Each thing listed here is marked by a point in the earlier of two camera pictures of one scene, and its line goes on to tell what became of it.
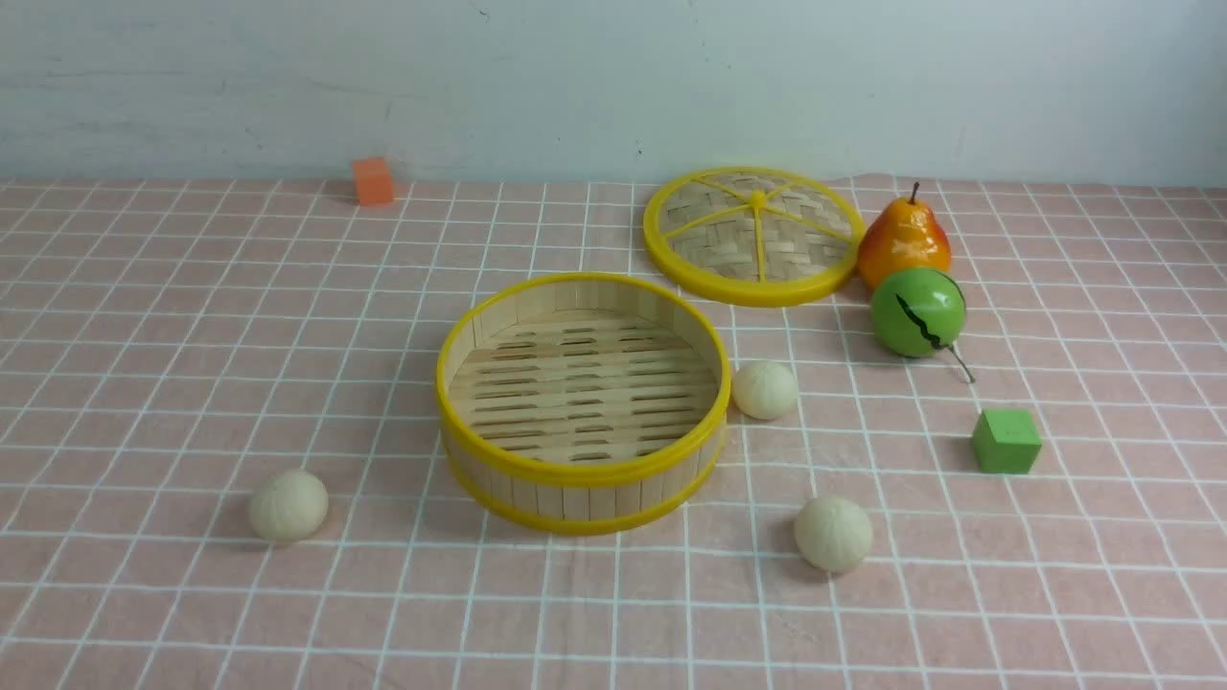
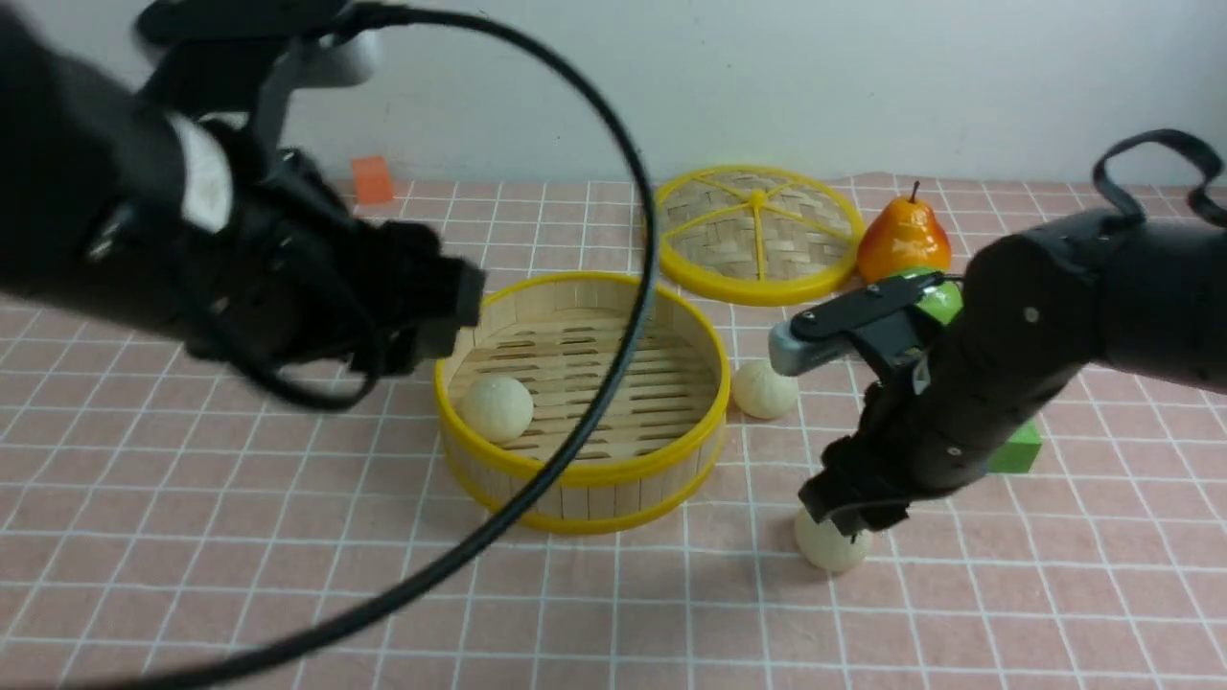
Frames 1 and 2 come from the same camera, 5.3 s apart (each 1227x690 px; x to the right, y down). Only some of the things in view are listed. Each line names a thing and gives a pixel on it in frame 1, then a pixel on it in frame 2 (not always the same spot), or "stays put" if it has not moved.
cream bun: (289, 505) → (495, 409)
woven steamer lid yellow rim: (753, 236) stays put
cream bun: (832, 534) stays put
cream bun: (765, 390) stays put
